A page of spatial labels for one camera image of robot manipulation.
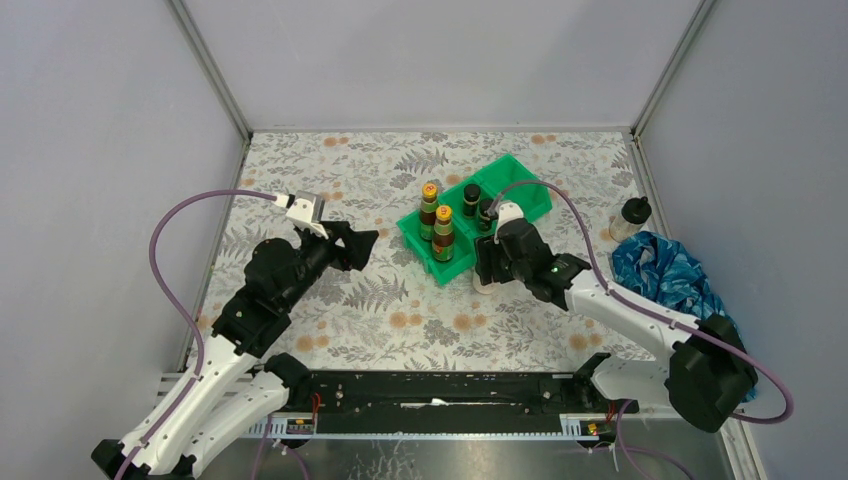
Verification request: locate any green bin near section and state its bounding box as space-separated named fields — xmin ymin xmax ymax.
xmin=397 ymin=199 xmax=477 ymax=286

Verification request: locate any large clear black lid jar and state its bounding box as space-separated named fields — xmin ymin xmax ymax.
xmin=472 ymin=276 xmax=498 ymax=295

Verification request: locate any purple cable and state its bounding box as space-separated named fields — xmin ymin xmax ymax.
xmin=487 ymin=180 xmax=795 ymax=480
xmin=112 ymin=188 xmax=313 ymax=480

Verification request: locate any floral table mat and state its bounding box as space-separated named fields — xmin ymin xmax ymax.
xmin=186 ymin=131 xmax=664 ymax=372

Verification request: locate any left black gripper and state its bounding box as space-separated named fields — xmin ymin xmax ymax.
xmin=281 ymin=222 xmax=381 ymax=312

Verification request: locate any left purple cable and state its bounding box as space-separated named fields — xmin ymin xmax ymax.
xmin=112 ymin=188 xmax=313 ymax=480

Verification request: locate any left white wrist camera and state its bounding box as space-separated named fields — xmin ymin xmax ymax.
xmin=274 ymin=190 xmax=329 ymax=239

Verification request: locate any white slotted cable duct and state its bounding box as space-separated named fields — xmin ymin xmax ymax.
xmin=243 ymin=411 xmax=601 ymax=441

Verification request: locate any yellow cap sauce bottle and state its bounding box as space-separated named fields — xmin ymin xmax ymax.
xmin=418 ymin=182 xmax=439 ymax=242

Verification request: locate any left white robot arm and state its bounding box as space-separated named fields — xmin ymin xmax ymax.
xmin=91 ymin=221 xmax=378 ymax=479

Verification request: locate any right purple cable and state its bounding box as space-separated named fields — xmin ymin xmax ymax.
xmin=487 ymin=180 xmax=795 ymax=480

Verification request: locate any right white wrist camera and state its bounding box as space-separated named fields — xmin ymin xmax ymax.
xmin=493 ymin=201 xmax=525 ymax=236

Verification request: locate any small black cap spice jar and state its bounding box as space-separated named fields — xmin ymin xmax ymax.
xmin=461 ymin=183 xmax=482 ymax=219

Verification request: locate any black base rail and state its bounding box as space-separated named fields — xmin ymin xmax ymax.
xmin=279 ymin=370 xmax=639 ymax=435

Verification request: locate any green cap chili sauce bottle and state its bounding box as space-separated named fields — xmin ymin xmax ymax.
xmin=431 ymin=205 xmax=455 ymax=263

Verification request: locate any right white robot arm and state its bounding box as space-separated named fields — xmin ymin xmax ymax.
xmin=474 ymin=218 xmax=758 ymax=433

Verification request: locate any right clear black lid jar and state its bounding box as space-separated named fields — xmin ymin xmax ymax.
xmin=609 ymin=196 xmax=653 ymax=242

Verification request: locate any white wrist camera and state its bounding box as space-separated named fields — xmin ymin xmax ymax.
xmin=274 ymin=190 xmax=329 ymax=239
xmin=493 ymin=201 xmax=525 ymax=236

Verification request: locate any blue patterned cloth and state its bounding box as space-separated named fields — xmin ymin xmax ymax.
xmin=611 ymin=231 xmax=730 ymax=320

